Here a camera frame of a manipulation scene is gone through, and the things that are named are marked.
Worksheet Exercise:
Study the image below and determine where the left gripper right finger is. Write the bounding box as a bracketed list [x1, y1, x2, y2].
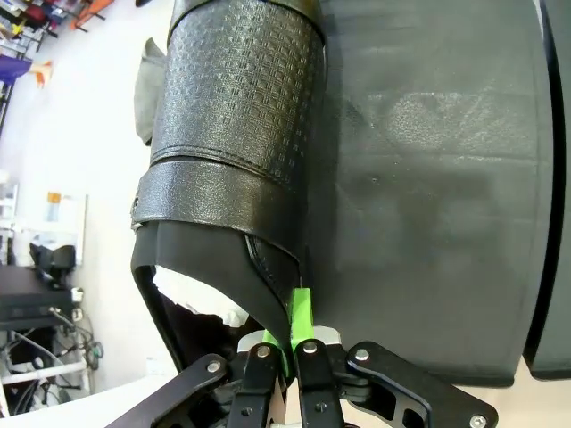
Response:
[287, 287, 500, 428]

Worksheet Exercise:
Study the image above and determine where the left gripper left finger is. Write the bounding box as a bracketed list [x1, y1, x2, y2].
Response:
[106, 329, 292, 428]

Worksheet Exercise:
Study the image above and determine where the black textured buckle loafer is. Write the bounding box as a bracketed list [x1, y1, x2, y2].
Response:
[130, 0, 330, 376]

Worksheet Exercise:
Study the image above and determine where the black shoe stand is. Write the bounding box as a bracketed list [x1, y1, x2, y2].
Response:
[306, 0, 555, 390]

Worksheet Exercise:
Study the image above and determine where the white paper shoe stuffing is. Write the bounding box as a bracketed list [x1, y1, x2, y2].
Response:
[153, 266, 251, 330]

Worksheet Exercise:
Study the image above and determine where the black low cabinet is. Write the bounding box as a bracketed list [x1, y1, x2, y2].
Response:
[0, 265, 76, 333]

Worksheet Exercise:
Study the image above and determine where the white poster board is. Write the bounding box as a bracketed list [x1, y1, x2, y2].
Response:
[43, 190, 89, 265]

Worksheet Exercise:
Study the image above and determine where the pale hanging cloth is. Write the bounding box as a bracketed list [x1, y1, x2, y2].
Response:
[133, 37, 171, 148]

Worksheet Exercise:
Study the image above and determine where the orange fabric piece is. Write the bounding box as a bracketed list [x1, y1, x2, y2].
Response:
[32, 60, 55, 89]

